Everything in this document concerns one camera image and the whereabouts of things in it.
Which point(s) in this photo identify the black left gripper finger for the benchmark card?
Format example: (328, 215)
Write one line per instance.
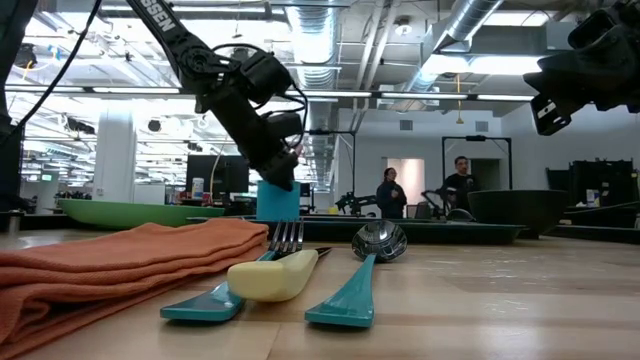
(282, 172)

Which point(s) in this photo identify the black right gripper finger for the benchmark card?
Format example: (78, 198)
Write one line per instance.
(557, 122)

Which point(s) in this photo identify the blue plastic mug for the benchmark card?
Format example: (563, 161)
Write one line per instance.
(277, 202)

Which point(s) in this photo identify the black bowl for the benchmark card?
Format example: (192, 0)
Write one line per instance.
(520, 210)

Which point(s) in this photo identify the green plate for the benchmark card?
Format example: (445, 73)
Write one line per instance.
(125, 216)

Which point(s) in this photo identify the orange cloth napkin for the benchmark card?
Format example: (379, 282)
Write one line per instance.
(100, 265)

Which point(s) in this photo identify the black background robot arm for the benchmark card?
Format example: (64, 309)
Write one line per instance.
(357, 202)

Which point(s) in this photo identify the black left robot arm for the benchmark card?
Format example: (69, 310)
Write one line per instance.
(187, 55)

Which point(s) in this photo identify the black monitor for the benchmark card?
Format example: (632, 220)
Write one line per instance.
(220, 172)

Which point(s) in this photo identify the black background gantry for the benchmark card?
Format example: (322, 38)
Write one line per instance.
(330, 132)
(475, 138)

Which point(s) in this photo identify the black storage cabinet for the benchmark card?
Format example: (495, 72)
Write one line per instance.
(600, 180)

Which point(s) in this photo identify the white wipes canister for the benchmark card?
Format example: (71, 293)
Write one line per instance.
(197, 189)

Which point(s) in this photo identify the white container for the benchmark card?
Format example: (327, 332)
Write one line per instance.
(593, 197)

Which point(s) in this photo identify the person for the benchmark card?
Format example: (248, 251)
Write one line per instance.
(460, 185)
(391, 195)

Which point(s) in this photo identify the long ceiling light strip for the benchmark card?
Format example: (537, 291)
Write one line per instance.
(135, 90)

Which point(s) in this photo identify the white pillar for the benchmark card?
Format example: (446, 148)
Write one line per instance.
(115, 150)

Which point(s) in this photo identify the white ceiling sensor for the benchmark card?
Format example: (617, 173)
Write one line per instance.
(403, 27)

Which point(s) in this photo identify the black ceiling device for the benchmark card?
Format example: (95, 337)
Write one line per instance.
(25, 55)

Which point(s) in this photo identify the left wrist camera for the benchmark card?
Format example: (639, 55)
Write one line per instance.
(285, 125)

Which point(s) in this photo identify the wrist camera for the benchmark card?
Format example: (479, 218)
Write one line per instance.
(285, 125)
(592, 27)

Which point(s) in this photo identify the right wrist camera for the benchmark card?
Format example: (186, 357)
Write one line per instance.
(592, 27)

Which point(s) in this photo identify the silver air duct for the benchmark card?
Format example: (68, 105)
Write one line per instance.
(465, 25)
(315, 45)

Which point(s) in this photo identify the black aluminium table frame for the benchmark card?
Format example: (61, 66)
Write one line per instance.
(600, 234)

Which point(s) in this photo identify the small metal post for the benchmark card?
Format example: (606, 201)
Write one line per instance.
(15, 222)

